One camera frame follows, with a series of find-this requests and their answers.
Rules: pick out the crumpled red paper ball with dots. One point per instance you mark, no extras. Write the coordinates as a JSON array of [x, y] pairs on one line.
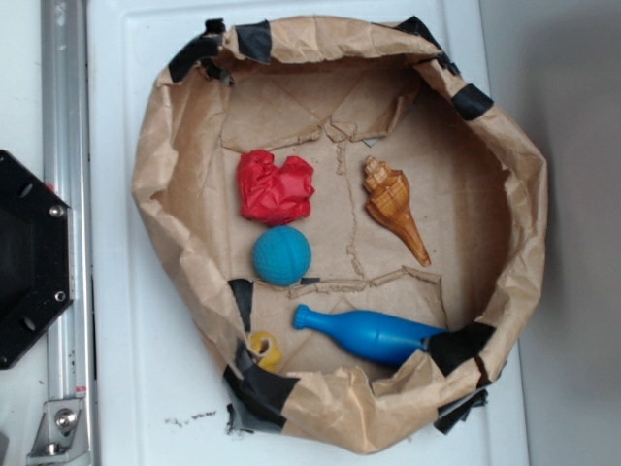
[[274, 195]]

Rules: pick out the blue textured ball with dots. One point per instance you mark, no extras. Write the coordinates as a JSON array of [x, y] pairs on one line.
[[281, 256]]

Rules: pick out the metal corner bracket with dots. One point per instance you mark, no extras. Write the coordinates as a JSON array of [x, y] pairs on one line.
[[61, 437]]

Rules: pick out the brown paper bag bin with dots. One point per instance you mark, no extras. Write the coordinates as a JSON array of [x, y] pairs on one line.
[[333, 91]]

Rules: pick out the small yellow toy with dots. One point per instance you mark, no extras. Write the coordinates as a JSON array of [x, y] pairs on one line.
[[264, 347]]

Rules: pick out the brown spiral sea shell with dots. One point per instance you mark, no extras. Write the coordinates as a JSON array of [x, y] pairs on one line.
[[388, 204]]

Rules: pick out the aluminium extrusion rail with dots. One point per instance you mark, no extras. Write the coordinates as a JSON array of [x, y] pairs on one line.
[[71, 339]]

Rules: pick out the blue plastic bowling pin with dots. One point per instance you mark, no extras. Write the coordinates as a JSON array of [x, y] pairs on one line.
[[374, 336]]

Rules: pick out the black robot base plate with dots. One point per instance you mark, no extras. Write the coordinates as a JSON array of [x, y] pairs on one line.
[[35, 259]]

